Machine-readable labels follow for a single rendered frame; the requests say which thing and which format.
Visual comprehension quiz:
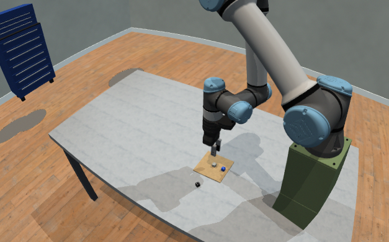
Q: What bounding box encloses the tan mat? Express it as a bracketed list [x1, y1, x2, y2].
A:
[193, 151, 234, 182]

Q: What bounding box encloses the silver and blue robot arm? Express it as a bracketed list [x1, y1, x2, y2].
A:
[199, 0, 352, 158]

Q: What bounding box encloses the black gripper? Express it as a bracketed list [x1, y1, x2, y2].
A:
[202, 108, 236, 156]

